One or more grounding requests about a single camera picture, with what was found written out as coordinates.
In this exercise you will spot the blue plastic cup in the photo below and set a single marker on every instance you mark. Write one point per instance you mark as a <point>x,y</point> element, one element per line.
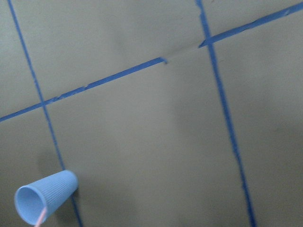
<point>50,192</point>

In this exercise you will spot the pink chopstick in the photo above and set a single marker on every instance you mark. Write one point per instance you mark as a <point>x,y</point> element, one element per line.
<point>41,217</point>

